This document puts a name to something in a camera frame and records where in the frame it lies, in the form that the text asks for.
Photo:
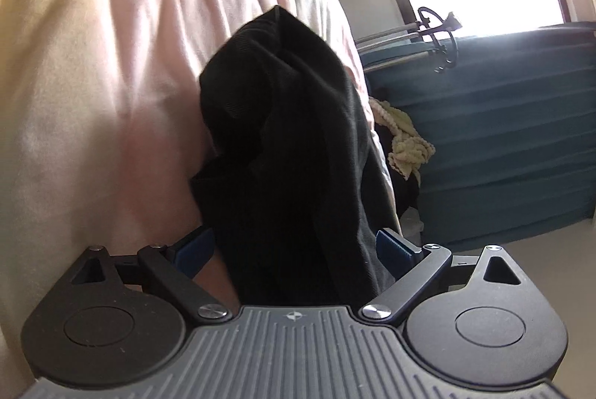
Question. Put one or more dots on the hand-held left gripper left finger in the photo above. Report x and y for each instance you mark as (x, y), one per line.
(195, 254)

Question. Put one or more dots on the pink bedsheet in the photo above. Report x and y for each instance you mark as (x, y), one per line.
(107, 78)

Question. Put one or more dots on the metal clothes rack with hangers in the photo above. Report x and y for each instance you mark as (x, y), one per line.
(437, 38)

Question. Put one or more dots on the beige knitted blanket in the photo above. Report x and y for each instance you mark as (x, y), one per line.
(407, 138)

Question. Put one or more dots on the black garment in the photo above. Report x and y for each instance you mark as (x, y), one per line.
(288, 175)

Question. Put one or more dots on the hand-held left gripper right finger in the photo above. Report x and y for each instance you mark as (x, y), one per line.
(395, 250)

